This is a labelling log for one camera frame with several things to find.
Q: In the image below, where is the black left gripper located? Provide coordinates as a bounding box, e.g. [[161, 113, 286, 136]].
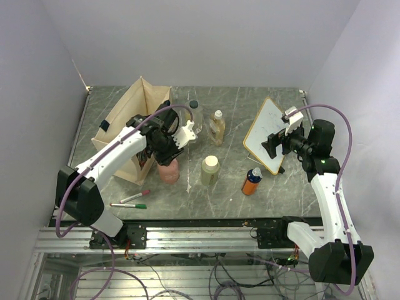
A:
[[151, 131, 186, 167]]

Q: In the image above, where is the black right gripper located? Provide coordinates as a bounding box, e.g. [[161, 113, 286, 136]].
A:
[[262, 121, 313, 158]]

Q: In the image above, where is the clear square bottle black cap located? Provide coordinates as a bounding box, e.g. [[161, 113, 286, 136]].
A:
[[186, 100, 203, 139]]

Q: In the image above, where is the pink liquid bottle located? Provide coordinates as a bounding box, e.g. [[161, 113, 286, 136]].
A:
[[157, 159, 179, 184]]

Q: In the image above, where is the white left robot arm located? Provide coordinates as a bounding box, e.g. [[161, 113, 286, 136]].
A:
[[55, 101, 196, 248]]

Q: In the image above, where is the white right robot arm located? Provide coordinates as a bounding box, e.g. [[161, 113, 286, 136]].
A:
[[257, 119, 374, 286]]

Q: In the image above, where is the beige canvas tote bag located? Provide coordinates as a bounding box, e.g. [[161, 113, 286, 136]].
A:
[[91, 75, 173, 188]]

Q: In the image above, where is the yellow-framed small whiteboard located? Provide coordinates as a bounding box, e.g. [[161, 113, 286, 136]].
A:
[[243, 97, 286, 175]]

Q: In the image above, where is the orange blue pump bottle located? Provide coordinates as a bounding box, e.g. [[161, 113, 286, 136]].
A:
[[241, 167, 263, 196]]

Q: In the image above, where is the amber liquid bottle white cap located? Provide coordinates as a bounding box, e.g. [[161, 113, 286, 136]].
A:
[[209, 110, 226, 146]]

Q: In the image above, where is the red-capped white marker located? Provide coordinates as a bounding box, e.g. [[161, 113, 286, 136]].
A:
[[119, 190, 150, 204]]

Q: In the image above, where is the pale green bottle cream cap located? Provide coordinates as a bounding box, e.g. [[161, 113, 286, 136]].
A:
[[201, 156, 219, 186]]

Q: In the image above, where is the green-capped white marker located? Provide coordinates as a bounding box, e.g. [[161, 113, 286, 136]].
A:
[[110, 203, 147, 209]]

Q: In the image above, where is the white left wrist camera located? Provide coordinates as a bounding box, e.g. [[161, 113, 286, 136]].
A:
[[172, 121, 196, 149]]

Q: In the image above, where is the aluminium mounting rail frame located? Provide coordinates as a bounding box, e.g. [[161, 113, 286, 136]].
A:
[[18, 218, 376, 300]]

